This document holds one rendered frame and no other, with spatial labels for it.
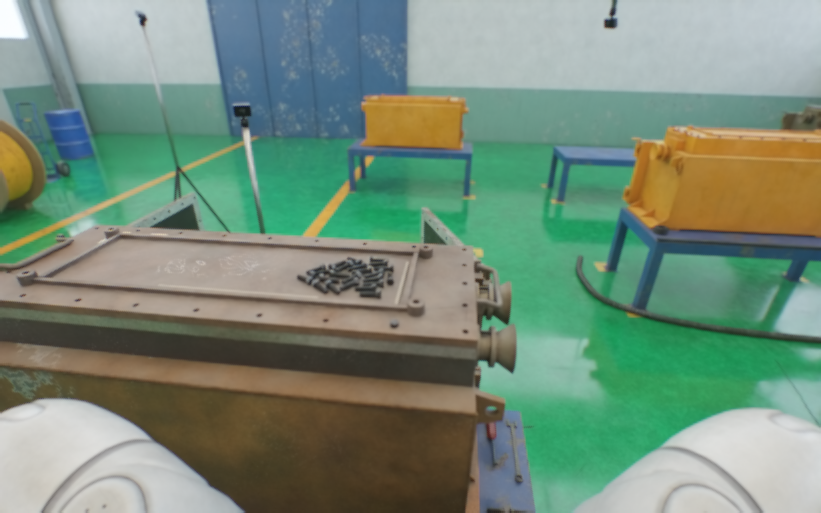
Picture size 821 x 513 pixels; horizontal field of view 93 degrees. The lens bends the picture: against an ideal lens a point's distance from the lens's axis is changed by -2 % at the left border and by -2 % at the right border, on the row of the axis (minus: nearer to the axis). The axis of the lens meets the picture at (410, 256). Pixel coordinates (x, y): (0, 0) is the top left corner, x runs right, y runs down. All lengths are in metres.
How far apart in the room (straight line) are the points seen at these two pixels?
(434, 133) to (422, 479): 5.32
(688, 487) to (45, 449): 0.58
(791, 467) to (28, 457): 0.72
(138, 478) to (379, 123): 5.83
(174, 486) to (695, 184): 3.67
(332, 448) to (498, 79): 9.29
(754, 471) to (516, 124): 9.68
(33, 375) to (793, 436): 1.40
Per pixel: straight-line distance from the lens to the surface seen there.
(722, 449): 0.53
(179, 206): 2.31
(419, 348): 0.88
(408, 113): 6.00
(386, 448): 1.00
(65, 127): 10.25
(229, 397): 1.02
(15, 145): 7.12
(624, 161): 6.25
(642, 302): 3.80
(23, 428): 0.58
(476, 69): 9.82
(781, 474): 0.54
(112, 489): 0.44
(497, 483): 1.53
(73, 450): 0.53
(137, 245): 1.47
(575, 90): 10.20
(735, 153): 3.92
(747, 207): 4.05
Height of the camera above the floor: 1.89
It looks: 27 degrees down
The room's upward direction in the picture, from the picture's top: 1 degrees clockwise
